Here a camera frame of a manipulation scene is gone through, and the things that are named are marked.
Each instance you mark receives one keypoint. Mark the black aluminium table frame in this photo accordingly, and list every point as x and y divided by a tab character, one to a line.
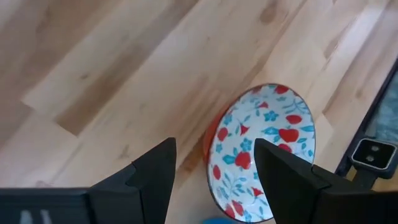
360	155

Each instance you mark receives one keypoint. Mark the blue plastic mini bowl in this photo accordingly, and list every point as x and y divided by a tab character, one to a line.
219	221

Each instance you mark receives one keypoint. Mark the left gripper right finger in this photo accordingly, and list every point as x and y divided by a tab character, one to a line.
311	199

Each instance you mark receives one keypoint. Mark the red floral mini bowl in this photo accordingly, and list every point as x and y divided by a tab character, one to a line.
273	118

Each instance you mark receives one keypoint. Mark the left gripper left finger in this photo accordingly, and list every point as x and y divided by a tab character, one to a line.
93	205

